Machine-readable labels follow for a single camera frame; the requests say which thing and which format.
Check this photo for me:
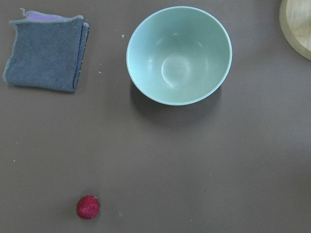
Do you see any red strawberry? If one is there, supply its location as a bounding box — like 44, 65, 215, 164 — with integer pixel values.
76, 195, 100, 220

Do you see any mint green bowl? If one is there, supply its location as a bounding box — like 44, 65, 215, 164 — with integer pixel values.
126, 6, 232, 106

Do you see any round wooden stand base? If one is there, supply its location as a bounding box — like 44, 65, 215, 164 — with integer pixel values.
279, 0, 311, 60

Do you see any grey folded cloth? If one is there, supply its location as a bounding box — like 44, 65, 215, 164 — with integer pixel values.
3, 10, 89, 93

